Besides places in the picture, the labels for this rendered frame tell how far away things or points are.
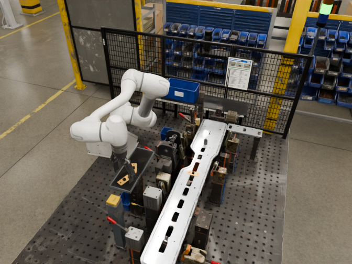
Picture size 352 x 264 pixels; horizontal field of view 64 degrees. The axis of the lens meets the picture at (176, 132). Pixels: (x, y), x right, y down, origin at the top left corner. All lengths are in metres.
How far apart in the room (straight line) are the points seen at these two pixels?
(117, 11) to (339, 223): 3.62
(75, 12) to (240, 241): 3.72
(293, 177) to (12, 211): 3.08
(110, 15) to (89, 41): 0.60
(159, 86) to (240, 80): 0.97
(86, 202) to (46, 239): 0.36
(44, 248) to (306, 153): 3.13
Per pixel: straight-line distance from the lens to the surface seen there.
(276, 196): 2.42
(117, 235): 1.94
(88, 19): 4.50
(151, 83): 1.91
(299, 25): 2.49
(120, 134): 1.46
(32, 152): 4.03
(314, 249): 3.11
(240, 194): 2.33
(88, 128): 1.50
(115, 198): 1.69
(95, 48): 4.61
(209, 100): 2.71
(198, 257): 1.59
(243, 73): 2.62
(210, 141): 2.28
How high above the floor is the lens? 2.47
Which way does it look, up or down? 39 degrees down
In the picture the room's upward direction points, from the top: 1 degrees clockwise
